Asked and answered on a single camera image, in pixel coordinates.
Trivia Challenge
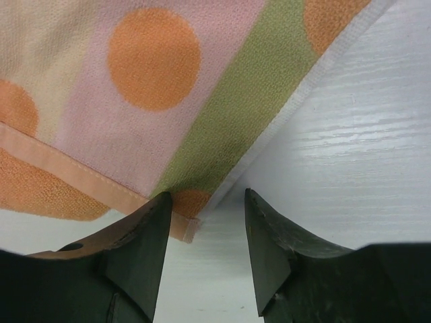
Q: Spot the orange polka dot towel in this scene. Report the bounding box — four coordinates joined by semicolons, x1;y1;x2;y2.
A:
1;1;391;243

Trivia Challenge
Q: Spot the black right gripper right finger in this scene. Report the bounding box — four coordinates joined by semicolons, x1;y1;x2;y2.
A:
244;189;430;322

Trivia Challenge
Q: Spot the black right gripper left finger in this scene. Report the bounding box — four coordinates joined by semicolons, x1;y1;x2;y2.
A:
1;192;172;322

